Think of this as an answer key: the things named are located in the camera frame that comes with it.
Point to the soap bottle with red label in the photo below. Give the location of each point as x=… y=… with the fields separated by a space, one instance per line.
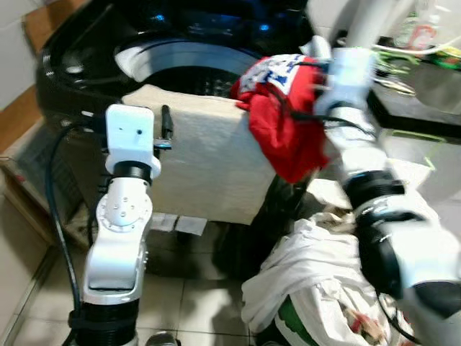
x=426 y=36

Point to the green laundry basket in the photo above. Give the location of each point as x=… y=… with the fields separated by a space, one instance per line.
x=292 y=324

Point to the steel sink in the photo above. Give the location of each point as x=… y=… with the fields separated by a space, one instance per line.
x=439 y=86

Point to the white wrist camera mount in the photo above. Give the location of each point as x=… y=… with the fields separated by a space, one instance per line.
x=351 y=76
x=130 y=137

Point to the green rimmed can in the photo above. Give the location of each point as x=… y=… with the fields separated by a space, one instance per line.
x=450 y=58

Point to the grey white cloth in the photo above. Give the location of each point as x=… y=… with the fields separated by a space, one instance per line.
x=317 y=47

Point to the brown cardboard box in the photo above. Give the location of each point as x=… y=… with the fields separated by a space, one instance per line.
x=43 y=21

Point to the white pipe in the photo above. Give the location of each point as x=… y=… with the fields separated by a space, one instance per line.
x=371 y=21

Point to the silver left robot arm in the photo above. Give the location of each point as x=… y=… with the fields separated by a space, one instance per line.
x=119 y=252

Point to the red patterned cloth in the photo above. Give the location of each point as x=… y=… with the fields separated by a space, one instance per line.
x=364 y=324

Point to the green plastic hook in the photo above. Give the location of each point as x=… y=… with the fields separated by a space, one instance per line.
x=392 y=61

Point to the beige towel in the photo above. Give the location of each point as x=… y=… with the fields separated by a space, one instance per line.
x=209 y=158

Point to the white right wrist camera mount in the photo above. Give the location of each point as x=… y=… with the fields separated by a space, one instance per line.
x=351 y=76

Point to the grey robot foot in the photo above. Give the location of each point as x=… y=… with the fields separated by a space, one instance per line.
x=164 y=339

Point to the white crumpled garment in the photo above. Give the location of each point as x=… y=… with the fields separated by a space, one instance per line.
x=310 y=252

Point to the black countertop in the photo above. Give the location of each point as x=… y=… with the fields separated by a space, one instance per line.
x=403 y=108

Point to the clear green bottle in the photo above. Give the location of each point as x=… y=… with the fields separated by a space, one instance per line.
x=405 y=34

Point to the grey counter cabinet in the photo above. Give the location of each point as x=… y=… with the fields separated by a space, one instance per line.
x=439 y=166

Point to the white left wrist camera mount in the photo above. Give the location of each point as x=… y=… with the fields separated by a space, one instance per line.
x=130 y=137

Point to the black washing machine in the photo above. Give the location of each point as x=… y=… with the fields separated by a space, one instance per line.
x=180 y=21

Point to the metal scissors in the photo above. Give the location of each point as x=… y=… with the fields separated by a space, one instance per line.
x=396 y=86

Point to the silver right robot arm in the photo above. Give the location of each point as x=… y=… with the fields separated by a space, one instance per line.
x=418 y=245

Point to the red t-shirt with white print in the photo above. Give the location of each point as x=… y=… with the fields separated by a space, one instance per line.
x=288 y=144

